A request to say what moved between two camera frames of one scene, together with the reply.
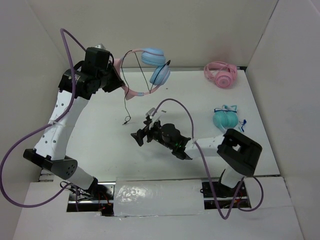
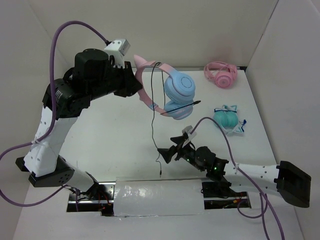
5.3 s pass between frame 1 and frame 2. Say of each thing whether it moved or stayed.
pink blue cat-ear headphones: moved
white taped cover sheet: stayed
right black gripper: moved
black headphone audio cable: moved
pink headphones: stayed
